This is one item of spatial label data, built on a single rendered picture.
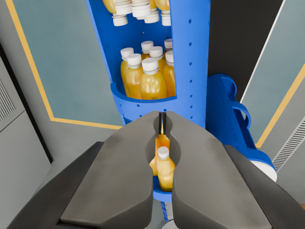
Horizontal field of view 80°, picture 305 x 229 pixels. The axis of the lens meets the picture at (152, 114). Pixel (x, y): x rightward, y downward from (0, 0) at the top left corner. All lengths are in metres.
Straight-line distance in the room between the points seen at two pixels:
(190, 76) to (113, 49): 0.27
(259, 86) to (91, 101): 1.69
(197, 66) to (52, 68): 1.82
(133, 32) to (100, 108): 1.59
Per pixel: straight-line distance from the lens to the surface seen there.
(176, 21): 0.38
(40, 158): 2.95
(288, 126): 2.37
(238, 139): 1.01
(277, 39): 1.82
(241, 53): 1.60
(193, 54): 0.42
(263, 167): 0.98
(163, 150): 0.65
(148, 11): 0.42
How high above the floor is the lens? 1.59
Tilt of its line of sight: 52 degrees down
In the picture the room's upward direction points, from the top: 168 degrees counter-clockwise
